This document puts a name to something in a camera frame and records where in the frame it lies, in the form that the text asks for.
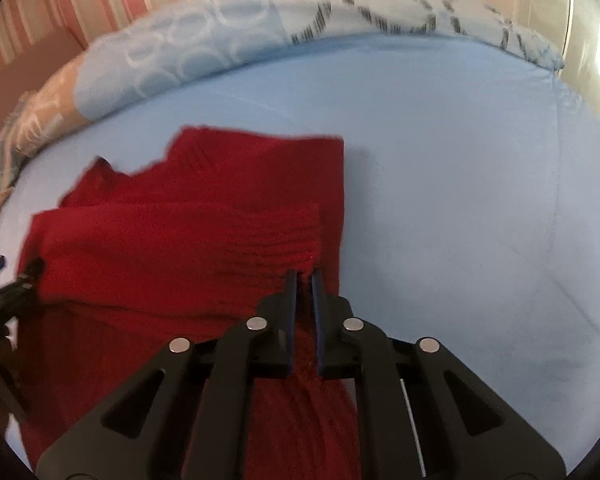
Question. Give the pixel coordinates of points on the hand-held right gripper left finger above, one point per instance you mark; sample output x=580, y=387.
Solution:
x=291, y=312

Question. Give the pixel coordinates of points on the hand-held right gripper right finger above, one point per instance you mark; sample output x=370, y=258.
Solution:
x=318, y=312

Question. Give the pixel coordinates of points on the red knitted sweater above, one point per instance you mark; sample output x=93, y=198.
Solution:
x=180, y=240

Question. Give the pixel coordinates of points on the brown headboard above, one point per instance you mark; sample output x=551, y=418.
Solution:
x=35, y=60

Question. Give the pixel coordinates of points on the patterned blue and tan duvet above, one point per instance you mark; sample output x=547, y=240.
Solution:
x=190, y=55

